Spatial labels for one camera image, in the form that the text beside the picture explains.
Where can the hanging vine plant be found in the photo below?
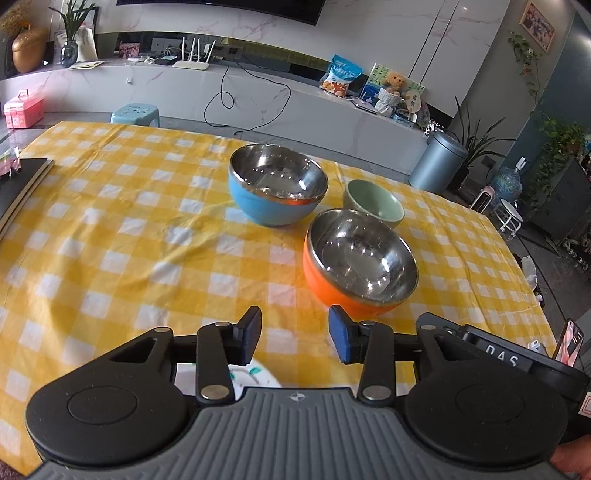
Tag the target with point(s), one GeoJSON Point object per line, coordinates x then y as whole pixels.
{"type": "Point", "coordinates": [526, 60]}

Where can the pink storage box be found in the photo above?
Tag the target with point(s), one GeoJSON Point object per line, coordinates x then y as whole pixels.
{"type": "Point", "coordinates": [24, 110]}

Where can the yellow checked tablecloth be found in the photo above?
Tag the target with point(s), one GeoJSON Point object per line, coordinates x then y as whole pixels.
{"type": "Point", "coordinates": [115, 240]}

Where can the dried flower bunch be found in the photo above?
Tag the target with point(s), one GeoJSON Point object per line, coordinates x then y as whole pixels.
{"type": "Point", "coordinates": [16, 21]}

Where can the black wall television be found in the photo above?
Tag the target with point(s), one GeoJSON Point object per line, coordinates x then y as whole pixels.
{"type": "Point", "coordinates": [221, 7]}

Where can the grey tablet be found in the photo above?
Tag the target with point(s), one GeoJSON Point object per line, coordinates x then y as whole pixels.
{"type": "Point", "coordinates": [364, 105]}

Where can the potted long-leaf plant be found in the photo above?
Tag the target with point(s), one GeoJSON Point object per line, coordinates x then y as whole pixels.
{"type": "Point", "coordinates": [475, 143]}

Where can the gold acorn vase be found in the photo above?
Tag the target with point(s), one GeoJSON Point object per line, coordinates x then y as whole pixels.
{"type": "Point", "coordinates": [28, 53]}

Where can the tall green vine plant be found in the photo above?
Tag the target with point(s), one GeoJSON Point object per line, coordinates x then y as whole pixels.
{"type": "Point", "coordinates": [556, 147]}

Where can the light blue plastic stool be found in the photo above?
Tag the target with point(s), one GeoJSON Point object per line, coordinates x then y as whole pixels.
{"type": "Point", "coordinates": [135, 114]}

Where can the white round stool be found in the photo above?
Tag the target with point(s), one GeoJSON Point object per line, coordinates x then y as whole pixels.
{"type": "Point", "coordinates": [508, 212]}

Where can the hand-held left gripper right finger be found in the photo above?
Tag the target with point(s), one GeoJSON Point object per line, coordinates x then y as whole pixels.
{"type": "Point", "coordinates": [339, 334]}

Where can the grey metal trash can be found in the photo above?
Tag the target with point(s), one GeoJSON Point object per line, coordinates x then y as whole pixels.
{"type": "Point", "coordinates": [436, 166]}

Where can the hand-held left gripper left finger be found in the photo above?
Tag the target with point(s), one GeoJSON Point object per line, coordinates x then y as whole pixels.
{"type": "Point", "coordinates": [251, 332]}

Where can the framed wall picture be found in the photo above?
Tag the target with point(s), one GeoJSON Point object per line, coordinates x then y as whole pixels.
{"type": "Point", "coordinates": [538, 25]}

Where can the black notebook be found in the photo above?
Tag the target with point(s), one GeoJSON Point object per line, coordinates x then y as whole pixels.
{"type": "Point", "coordinates": [23, 184]}

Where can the blue steel bowl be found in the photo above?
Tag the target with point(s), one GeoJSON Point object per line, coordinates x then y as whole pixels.
{"type": "Point", "coordinates": [258, 203]}

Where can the white router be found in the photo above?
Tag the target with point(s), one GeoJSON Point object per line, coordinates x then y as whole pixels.
{"type": "Point", "coordinates": [191, 63]}

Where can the dark grey cabinet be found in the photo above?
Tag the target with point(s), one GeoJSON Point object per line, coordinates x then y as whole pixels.
{"type": "Point", "coordinates": [572, 198]}

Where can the white painted plate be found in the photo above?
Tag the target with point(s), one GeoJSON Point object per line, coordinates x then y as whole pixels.
{"type": "Point", "coordinates": [258, 376]}

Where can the green ceramic bowl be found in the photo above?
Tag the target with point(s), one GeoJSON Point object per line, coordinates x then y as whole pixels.
{"type": "Point", "coordinates": [374, 203]}

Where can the white marble TV console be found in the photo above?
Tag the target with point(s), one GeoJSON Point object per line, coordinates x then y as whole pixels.
{"type": "Point", "coordinates": [323, 120]}

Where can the small pink heater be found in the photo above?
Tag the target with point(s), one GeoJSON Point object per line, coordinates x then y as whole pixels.
{"type": "Point", "coordinates": [482, 201]}

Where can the green long-leaf plant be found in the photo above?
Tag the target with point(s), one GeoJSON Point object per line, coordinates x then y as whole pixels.
{"type": "Point", "coordinates": [74, 18]}

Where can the green picture board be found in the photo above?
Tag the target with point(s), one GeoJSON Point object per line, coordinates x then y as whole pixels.
{"type": "Point", "coordinates": [374, 81]}

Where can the orange steel bowl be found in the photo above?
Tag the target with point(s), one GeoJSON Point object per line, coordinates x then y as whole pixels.
{"type": "Point", "coordinates": [323, 286]}

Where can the blue snack bag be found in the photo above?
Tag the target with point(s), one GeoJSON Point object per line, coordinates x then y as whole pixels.
{"type": "Point", "coordinates": [341, 76]}

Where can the white drawing board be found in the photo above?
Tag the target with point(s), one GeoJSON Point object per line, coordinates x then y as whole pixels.
{"type": "Point", "coordinates": [87, 44]}

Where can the brown teddy bear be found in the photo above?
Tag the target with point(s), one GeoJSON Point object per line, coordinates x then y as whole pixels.
{"type": "Point", "coordinates": [395, 82]}

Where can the round patterned fan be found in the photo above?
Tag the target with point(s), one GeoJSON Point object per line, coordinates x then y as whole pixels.
{"type": "Point", "coordinates": [424, 115]}

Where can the blue water jug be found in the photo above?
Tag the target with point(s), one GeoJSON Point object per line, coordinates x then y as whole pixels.
{"type": "Point", "coordinates": [508, 182]}

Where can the blue glass vase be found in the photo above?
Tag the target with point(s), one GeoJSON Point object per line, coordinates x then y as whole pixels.
{"type": "Point", "coordinates": [68, 55]}

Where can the small black box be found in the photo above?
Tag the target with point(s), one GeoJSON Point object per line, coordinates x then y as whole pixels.
{"type": "Point", "coordinates": [166, 60]}

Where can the white woven pot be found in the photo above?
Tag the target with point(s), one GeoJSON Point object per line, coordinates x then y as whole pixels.
{"type": "Point", "coordinates": [387, 104]}

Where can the paper sheet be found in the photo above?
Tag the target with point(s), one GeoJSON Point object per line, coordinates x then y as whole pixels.
{"type": "Point", "coordinates": [87, 65]}

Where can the person's right hand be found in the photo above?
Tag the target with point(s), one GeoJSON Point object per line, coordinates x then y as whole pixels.
{"type": "Point", "coordinates": [575, 461]}

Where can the pink photo card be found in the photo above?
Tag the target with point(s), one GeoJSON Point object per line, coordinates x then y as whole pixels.
{"type": "Point", "coordinates": [129, 50]}

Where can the smartphone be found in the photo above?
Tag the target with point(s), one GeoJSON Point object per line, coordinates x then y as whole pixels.
{"type": "Point", "coordinates": [570, 344]}

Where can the cream paper hand fan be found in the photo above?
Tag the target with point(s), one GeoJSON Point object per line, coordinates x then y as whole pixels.
{"type": "Point", "coordinates": [412, 99]}

